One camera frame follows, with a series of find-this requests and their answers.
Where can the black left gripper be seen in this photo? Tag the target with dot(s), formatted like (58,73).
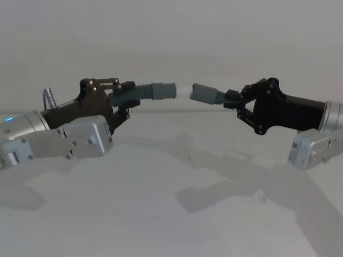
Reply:
(91,107)

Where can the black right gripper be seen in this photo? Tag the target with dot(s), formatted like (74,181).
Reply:
(281,109)

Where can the white plastic tube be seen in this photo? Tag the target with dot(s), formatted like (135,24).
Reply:
(183,91)

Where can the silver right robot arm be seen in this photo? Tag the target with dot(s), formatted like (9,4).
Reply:
(308,150)

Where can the white curtain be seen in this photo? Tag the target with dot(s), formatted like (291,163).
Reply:
(171,40)

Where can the white table cloth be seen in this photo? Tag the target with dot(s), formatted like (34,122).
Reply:
(160,200)

